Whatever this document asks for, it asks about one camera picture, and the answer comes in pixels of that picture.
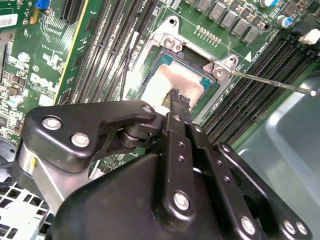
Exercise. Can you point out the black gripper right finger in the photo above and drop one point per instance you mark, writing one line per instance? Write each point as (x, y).
(222, 172)

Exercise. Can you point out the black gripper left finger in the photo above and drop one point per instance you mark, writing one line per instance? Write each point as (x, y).
(62, 125)

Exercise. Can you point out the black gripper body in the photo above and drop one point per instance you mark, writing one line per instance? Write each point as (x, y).
(120, 205)

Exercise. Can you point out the silver-topped CPU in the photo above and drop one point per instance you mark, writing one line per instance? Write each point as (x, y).
(190, 80)

